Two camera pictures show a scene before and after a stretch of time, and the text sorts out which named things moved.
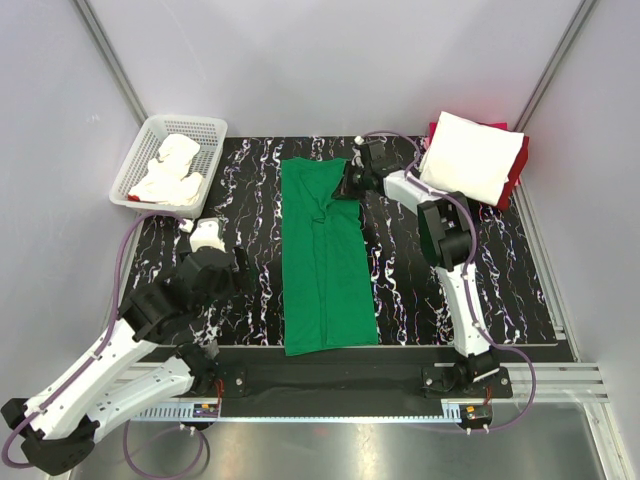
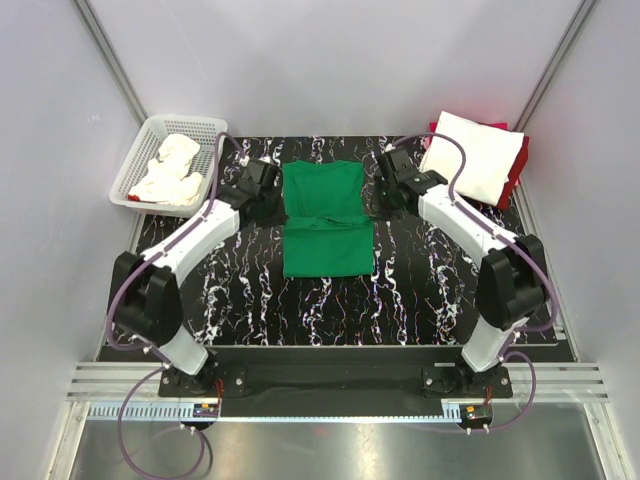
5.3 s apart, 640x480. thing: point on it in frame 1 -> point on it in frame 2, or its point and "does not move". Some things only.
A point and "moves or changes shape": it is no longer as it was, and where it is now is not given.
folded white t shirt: (470, 159) does not move
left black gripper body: (225, 287) -> (275, 192)
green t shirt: (327, 287) moves or changes shape
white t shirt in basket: (166, 182) does not move
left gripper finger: (245, 276) -> (269, 210)
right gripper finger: (348, 187) -> (386, 205)
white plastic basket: (208, 132) does not move
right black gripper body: (364, 173) -> (383, 186)
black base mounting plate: (348, 376) does not move
